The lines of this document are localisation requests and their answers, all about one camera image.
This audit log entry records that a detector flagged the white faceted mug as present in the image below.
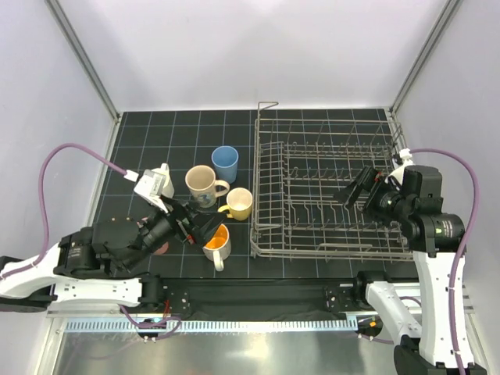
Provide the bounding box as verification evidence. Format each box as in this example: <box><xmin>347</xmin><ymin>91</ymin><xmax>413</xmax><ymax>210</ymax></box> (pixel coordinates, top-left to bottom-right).
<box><xmin>160</xmin><ymin>163</ymin><xmax>175</xmax><ymax>198</ymax></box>

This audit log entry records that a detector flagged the orange inside white mug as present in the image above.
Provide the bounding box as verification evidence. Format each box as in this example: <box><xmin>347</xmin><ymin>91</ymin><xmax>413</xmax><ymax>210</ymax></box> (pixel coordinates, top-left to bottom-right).
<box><xmin>203</xmin><ymin>224</ymin><xmax>231</xmax><ymax>272</ymax></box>

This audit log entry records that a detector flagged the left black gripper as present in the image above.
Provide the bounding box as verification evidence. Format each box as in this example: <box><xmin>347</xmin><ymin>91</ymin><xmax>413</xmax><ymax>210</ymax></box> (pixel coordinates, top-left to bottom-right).
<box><xmin>125</xmin><ymin>195</ymin><xmax>228</xmax><ymax>273</ymax></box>

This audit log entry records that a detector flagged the grey wire dish rack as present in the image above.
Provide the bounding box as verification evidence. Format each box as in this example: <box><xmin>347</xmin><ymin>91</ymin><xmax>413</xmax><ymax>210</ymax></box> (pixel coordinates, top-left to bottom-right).
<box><xmin>250</xmin><ymin>102</ymin><xmax>412</xmax><ymax>262</ymax></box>

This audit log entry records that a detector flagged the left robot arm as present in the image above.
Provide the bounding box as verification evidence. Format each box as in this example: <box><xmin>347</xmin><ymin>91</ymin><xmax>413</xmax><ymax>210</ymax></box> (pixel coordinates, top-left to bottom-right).
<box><xmin>1</xmin><ymin>198</ymin><xmax>225</xmax><ymax>313</ymax></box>

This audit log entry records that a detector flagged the pink plastic cup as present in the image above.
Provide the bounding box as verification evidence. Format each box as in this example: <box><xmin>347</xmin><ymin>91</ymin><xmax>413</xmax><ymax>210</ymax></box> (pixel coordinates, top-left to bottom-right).
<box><xmin>154</xmin><ymin>242</ymin><xmax>169</xmax><ymax>255</ymax></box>

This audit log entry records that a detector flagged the black grid mat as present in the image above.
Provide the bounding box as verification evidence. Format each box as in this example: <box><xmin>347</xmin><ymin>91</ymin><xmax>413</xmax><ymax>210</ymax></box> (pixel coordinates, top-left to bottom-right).
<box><xmin>112</xmin><ymin>110</ymin><xmax>416</xmax><ymax>279</ymax></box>

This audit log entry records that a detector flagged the yellow ceramic mug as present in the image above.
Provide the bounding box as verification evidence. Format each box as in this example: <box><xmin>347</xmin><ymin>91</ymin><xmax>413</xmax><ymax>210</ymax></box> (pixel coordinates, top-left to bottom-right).
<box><xmin>218</xmin><ymin>187</ymin><xmax>253</xmax><ymax>221</ymax></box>

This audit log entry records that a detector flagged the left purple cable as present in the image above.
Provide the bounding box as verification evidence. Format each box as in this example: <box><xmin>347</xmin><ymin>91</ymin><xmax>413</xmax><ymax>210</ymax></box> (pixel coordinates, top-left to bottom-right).
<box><xmin>0</xmin><ymin>143</ymin><xmax>128</xmax><ymax>280</ymax></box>

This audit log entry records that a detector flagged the aluminium frame post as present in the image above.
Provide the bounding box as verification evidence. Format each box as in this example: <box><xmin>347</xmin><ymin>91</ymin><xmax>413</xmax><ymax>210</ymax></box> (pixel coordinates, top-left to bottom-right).
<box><xmin>45</xmin><ymin>0</ymin><xmax>120</xmax><ymax>122</ymax></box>
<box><xmin>390</xmin><ymin>0</ymin><xmax>463</xmax><ymax>116</ymax></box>

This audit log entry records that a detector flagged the white slotted cable duct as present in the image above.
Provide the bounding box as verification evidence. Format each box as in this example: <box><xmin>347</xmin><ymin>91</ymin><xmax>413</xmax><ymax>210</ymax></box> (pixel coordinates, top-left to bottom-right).
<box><xmin>64</xmin><ymin>318</ymin><xmax>358</xmax><ymax>334</ymax></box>

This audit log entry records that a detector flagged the blue plastic cup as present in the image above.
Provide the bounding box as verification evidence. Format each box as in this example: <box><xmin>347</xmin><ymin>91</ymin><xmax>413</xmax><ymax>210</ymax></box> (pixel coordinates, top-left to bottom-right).
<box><xmin>211</xmin><ymin>145</ymin><xmax>239</xmax><ymax>184</ymax></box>

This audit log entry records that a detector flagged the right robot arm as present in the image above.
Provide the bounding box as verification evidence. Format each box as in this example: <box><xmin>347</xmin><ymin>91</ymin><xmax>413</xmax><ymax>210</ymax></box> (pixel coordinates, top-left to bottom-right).
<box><xmin>334</xmin><ymin>165</ymin><xmax>487</xmax><ymax>374</ymax></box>

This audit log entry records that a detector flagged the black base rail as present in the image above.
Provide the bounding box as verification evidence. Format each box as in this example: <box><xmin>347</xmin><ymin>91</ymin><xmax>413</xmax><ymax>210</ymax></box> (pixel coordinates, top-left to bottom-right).
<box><xmin>162</xmin><ymin>278</ymin><xmax>374</xmax><ymax>322</ymax></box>

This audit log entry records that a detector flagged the right aluminium frame post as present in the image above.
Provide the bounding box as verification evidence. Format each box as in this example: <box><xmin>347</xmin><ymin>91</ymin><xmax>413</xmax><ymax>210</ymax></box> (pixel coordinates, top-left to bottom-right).
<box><xmin>390</xmin><ymin>0</ymin><xmax>463</xmax><ymax>116</ymax></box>

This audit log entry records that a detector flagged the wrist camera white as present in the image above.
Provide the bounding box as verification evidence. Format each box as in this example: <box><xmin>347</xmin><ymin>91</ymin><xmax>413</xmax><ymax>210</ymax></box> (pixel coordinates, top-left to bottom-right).
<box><xmin>134</xmin><ymin>167</ymin><xmax>167</xmax><ymax>213</ymax></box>
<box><xmin>385</xmin><ymin>148</ymin><xmax>414</xmax><ymax>188</ymax></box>

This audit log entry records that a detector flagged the left aluminium frame post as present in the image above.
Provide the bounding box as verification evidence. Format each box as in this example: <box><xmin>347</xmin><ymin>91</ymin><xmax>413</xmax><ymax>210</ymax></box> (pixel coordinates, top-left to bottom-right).
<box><xmin>45</xmin><ymin>0</ymin><xmax>120</xmax><ymax>122</ymax></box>

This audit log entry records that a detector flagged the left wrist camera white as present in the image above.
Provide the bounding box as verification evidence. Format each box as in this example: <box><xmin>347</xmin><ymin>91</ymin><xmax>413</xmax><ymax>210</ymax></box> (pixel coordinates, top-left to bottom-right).
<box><xmin>134</xmin><ymin>167</ymin><xmax>167</xmax><ymax>213</ymax></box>

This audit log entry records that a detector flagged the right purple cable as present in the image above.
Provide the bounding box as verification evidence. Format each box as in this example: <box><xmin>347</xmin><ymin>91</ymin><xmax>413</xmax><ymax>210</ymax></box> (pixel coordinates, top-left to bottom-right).
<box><xmin>409</xmin><ymin>148</ymin><xmax>480</xmax><ymax>375</ymax></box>

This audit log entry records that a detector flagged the beige patterned ceramic mug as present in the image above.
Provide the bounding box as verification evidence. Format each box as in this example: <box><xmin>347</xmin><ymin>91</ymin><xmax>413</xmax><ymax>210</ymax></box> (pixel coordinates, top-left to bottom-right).
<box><xmin>184</xmin><ymin>165</ymin><xmax>230</xmax><ymax>208</ymax></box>

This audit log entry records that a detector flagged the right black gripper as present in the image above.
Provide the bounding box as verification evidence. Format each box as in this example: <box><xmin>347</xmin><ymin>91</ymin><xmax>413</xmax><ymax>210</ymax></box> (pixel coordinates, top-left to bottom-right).
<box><xmin>334</xmin><ymin>165</ymin><xmax>414</xmax><ymax>227</ymax></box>

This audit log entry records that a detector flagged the purple cable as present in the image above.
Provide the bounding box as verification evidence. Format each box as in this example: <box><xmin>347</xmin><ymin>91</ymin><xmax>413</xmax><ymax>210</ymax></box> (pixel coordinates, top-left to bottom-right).
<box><xmin>0</xmin><ymin>143</ymin><xmax>128</xmax><ymax>280</ymax></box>
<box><xmin>409</xmin><ymin>148</ymin><xmax>480</xmax><ymax>375</ymax></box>

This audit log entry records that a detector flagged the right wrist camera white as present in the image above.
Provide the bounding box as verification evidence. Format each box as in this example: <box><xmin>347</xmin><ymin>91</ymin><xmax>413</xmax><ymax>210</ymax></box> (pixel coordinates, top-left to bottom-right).
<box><xmin>385</xmin><ymin>148</ymin><xmax>414</xmax><ymax>188</ymax></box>

